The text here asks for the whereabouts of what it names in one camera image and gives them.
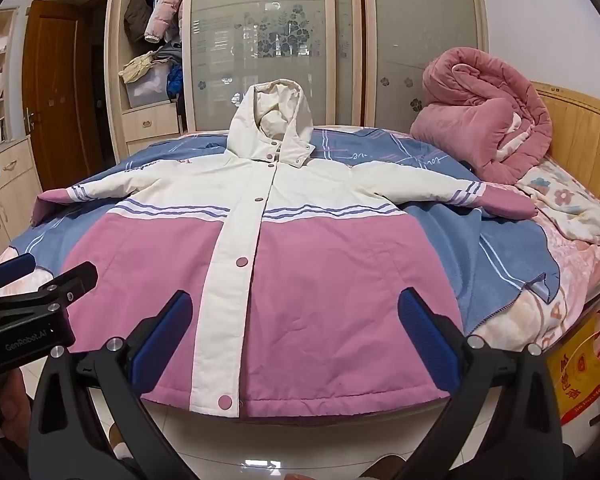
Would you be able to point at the beige wardrobe drawer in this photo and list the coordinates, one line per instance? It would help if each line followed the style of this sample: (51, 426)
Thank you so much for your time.
(150, 121)

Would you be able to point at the dark brown hanging coat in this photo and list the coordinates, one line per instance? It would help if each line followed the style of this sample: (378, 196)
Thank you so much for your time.
(137, 12)

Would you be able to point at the pink and white hooded jacket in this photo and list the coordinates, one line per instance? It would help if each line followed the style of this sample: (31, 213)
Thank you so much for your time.
(330, 285)

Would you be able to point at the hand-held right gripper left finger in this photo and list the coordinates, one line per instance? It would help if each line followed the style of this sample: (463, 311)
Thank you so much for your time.
(165, 330)

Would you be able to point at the wooden bed headboard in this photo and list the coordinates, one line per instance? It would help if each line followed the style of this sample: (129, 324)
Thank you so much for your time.
(580, 130)

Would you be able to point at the clear plastic storage box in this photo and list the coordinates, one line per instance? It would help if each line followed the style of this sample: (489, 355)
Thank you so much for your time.
(147, 91)

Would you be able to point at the white floral blanket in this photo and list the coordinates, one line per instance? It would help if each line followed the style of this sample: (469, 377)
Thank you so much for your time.
(570, 205)

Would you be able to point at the blue striped blanket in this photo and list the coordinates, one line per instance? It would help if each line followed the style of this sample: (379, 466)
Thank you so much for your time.
(480, 240)

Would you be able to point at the pink floral bed sheet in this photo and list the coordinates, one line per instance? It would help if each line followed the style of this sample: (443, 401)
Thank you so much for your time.
(575, 290)

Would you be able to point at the blue garment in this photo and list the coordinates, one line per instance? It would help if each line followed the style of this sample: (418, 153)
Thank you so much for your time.
(174, 82)

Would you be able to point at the yellow and red bag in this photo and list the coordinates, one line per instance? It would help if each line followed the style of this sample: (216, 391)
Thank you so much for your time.
(585, 375)

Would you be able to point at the grey folded clothes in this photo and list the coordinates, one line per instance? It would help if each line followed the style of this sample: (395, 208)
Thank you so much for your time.
(170, 55)

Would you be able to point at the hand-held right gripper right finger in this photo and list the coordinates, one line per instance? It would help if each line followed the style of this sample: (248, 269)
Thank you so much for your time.
(420, 330)

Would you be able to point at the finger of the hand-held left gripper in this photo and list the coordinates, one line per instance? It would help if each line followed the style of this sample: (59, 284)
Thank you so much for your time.
(12, 266)
(75, 280)

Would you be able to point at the beige bookshelf cabinet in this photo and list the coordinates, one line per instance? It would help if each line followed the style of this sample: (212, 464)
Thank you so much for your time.
(10, 195)

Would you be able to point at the beige crumpled cloth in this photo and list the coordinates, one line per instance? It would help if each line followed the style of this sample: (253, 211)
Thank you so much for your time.
(137, 66)

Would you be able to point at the frosted floral sliding door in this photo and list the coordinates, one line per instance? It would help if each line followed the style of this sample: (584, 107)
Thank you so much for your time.
(420, 20)
(260, 35)

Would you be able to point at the beige wardrobe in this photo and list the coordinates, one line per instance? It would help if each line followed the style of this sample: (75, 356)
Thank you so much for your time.
(115, 60)

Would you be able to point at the pink puffer jacket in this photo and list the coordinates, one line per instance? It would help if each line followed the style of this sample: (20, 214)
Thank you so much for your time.
(165, 7)

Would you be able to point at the rolled pink quilt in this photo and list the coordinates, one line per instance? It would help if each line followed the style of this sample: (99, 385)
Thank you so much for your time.
(480, 90)

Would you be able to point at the brown wooden door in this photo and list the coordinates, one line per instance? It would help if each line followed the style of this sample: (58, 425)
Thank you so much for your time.
(55, 95)

